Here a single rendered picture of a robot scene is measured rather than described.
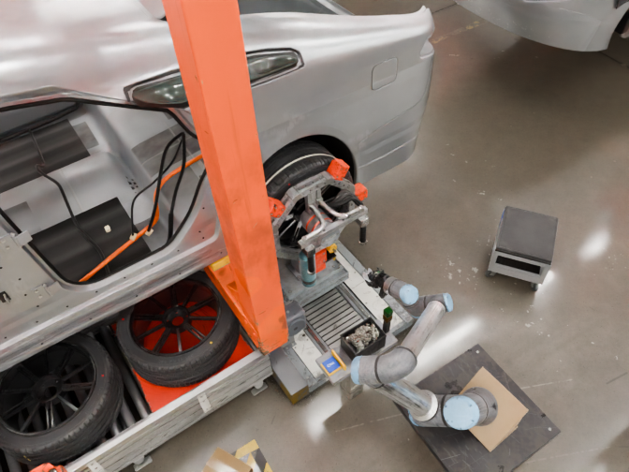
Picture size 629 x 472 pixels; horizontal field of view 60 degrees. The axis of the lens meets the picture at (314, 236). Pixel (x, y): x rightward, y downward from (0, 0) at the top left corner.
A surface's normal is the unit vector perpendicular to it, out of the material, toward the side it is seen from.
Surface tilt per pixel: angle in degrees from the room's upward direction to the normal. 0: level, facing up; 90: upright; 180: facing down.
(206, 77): 90
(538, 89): 0
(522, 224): 0
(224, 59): 90
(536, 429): 0
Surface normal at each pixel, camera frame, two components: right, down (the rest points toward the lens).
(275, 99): 0.55, 0.51
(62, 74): 0.35, -0.23
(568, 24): -0.26, 0.80
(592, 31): 0.04, 0.84
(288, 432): -0.04, -0.65
